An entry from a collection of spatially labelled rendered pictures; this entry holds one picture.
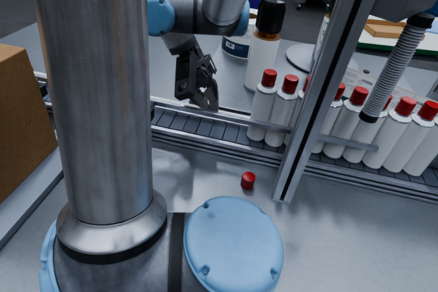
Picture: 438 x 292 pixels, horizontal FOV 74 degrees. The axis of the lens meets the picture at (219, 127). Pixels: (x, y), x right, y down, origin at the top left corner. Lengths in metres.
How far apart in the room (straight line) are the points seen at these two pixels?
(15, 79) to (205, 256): 0.53
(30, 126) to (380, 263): 0.82
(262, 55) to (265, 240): 0.70
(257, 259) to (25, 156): 0.59
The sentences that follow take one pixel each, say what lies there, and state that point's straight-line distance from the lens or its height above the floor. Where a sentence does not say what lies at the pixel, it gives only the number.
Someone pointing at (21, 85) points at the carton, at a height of 1.06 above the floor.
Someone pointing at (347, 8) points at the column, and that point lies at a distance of 0.49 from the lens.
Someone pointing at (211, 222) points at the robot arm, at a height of 1.12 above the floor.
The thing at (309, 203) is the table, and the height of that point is 0.83.
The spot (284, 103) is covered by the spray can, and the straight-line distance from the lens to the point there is 0.72.
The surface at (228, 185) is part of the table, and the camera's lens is 0.75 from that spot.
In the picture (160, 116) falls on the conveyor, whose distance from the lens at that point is 0.86.
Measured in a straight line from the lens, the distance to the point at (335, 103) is 0.74.
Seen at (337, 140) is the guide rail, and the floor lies 0.96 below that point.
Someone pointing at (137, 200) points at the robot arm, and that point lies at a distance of 0.31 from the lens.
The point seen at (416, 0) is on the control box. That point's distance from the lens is 0.53.
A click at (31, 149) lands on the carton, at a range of 0.79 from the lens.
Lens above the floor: 1.40
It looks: 39 degrees down
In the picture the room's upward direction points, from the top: 7 degrees clockwise
